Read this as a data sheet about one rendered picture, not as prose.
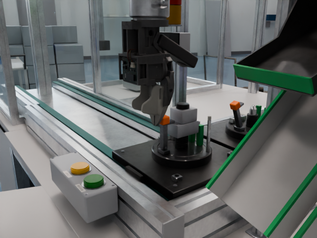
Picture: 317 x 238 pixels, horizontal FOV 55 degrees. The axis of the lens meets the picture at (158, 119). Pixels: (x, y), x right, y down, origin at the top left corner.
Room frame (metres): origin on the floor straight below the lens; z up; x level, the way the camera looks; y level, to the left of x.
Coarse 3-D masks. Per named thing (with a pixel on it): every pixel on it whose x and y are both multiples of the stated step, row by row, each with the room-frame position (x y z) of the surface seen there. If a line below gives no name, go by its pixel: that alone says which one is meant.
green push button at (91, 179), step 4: (88, 176) 0.55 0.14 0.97; (92, 176) 0.55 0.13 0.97; (96, 176) 0.55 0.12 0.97; (100, 176) 0.55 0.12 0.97; (84, 180) 0.53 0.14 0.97; (88, 180) 0.53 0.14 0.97; (92, 180) 0.53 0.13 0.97; (96, 180) 0.53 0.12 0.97; (100, 180) 0.53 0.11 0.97; (84, 184) 0.53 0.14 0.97; (88, 184) 0.52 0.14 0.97; (92, 184) 0.52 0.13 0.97; (96, 184) 0.52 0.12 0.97; (100, 184) 0.53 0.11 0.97
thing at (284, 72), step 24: (312, 0) 0.51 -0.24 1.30; (288, 24) 0.49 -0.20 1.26; (312, 24) 0.51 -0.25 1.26; (264, 48) 0.47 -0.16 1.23; (288, 48) 0.48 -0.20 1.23; (312, 48) 0.45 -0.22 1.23; (240, 72) 0.44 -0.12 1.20; (264, 72) 0.39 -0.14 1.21; (288, 72) 0.41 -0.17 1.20; (312, 72) 0.38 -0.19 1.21; (312, 96) 0.34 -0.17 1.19
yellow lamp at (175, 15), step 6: (174, 6) 0.86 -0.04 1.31; (180, 6) 0.87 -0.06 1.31; (174, 12) 0.86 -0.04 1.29; (180, 12) 0.87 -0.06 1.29; (168, 18) 0.86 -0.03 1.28; (174, 18) 0.86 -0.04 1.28; (180, 18) 0.87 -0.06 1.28; (168, 24) 0.86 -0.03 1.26; (174, 24) 0.86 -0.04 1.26; (180, 24) 0.87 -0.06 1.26
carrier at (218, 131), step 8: (240, 112) 0.94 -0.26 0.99; (248, 112) 0.94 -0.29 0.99; (256, 112) 0.80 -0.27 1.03; (232, 120) 0.83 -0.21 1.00; (248, 120) 0.80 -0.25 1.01; (256, 120) 0.80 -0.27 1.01; (216, 128) 0.84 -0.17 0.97; (224, 128) 0.84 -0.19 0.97; (232, 128) 0.79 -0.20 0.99; (240, 128) 0.76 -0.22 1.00; (248, 128) 0.79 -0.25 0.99; (216, 136) 0.78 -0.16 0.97; (224, 136) 0.78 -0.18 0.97; (232, 136) 0.77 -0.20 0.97; (240, 136) 0.75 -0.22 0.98; (224, 144) 0.73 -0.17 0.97; (232, 144) 0.72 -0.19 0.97
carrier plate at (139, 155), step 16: (144, 144) 0.72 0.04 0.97; (128, 160) 0.63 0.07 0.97; (144, 160) 0.63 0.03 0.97; (224, 160) 0.63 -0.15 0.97; (144, 176) 0.57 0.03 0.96; (160, 176) 0.55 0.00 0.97; (192, 176) 0.55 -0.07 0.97; (208, 176) 0.55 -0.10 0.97; (160, 192) 0.52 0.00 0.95; (176, 192) 0.49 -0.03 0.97
